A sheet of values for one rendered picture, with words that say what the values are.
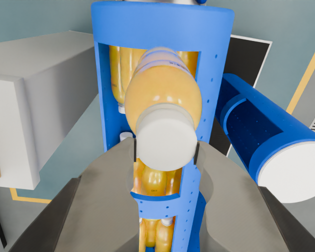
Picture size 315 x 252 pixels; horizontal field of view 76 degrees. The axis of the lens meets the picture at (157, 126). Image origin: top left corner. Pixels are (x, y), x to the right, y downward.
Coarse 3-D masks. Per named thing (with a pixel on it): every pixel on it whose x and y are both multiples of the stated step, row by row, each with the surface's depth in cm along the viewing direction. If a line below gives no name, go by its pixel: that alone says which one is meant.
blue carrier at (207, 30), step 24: (96, 24) 36; (120, 24) 32; (144, 24) 30; (168, 24) 30; (192, 24) 31; (216, 24) 33; (96, 48) 42; (144, 48) 32; (192, 48) 33; (216, 48) 35; (216, 72) 38; (216, 96) 43; (120, 120) 62; (192, 168) 47; (192, 192) 53; (144, 216) 51; (168, 216) 52; (192, 216) 61
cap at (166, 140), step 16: (160, 112) 12; (176, 112) 13; (144, 128) 12; (160, 128) 12; (176, 128) 12; (192, 128) 12; (144, 144) 12; (160, 144) 12; (176, 144) 12; (192, 144) 12; (144, 160) 13; (160, 160) 13; (176, 160) 13
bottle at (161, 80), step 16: (160, 48) 26; (144, 64) 19; (160, 64) 17; (176, 64) 18; (144, 80) 16; (160, 80) 15; (176, 80) 15; (192, 80) 17; (128, 96) 16; (144, 96) 15; (160, 96) 14; (176, 96) 14; (192, 96) 15; (128, 112) 16; (144, 112) 14; (192, 112) 15
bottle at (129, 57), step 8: (120, 48) 42; (128, 48) 40; (136, 48) 40; (120, 56) 43; (128, 56) 41; (136, 56) 41; (120, 64) 44; (128, 64) 42; (136, 64) 42; (120, 72) 45; (128, 72) 43; (128, 80) 44
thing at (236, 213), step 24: (216, 168) 10; (240, 168) 10; (216, 192) 9; (240, 192) 9; (216, 216) 8; (240, 216) 8; (264, 216) 8; (216, 240) 7; (240, 240) 7; (264, 240) 7
